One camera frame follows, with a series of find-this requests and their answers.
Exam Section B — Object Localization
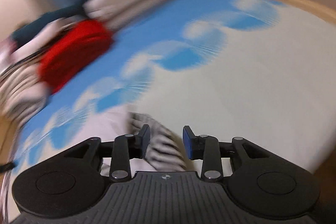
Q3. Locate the striped grey hooded sweater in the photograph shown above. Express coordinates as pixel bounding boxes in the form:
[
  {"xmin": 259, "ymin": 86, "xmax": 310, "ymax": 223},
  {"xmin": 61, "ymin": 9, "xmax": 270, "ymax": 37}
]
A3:
[{"xmin": 86, "ymin": 105, "xmax": 189, "ymax": 177}]

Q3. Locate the folded white pink clothes stack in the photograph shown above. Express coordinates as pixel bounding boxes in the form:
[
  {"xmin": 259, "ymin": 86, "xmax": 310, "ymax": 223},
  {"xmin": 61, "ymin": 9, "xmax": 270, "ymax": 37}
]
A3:
[{"xmin": 1, "ymin": 18, "xmax": 76, "ymax": 74}]

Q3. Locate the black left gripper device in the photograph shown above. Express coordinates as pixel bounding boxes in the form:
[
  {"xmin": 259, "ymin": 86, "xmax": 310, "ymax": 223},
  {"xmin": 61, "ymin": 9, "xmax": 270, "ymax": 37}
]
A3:
[{"xmin": 0, "ymin": 161, "xmax": 16, "ymax": 173}]

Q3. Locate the folded white quilt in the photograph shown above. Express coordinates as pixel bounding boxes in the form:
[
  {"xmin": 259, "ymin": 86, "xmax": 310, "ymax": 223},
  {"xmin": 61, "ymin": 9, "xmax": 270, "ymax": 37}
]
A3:
[{"xmin": 1, "ymin": 64, "xmax": 51, "ymax": 127}]

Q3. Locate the blue white patterned bedsheet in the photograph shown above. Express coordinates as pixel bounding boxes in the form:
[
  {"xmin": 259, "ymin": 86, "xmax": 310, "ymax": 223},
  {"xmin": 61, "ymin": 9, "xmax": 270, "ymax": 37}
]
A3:
[{"xmin": 4, "ymin": 0, "xmax": 335, "ymax": 221}]

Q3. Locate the red knitted blanket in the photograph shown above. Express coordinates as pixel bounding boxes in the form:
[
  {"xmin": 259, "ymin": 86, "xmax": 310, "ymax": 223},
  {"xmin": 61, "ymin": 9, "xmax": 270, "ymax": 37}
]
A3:
[{"xmin": 38, "ymin": 19, "xmax": 113, "ymax": 94}]

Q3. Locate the dark teal shark plush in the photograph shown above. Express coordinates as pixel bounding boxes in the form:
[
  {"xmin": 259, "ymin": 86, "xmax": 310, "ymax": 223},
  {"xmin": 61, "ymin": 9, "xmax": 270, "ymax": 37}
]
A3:
[{"xmin": 11, "ymin": 0, "xmax": 88, "ymax": 47}]

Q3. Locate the white plush toy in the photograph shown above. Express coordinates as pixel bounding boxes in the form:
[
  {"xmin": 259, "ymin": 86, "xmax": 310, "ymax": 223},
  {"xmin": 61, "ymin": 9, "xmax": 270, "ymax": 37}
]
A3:
[{"xmin": 83, "ymin": 0, "xmax": 117, "ymax": 21}]

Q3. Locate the wooden bed frame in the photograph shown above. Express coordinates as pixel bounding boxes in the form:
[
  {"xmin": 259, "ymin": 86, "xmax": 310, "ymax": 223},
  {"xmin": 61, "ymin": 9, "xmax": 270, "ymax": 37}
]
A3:
[{"xmin": 1, "ymin": 0, "xmax": 335, "ymax": 163}]

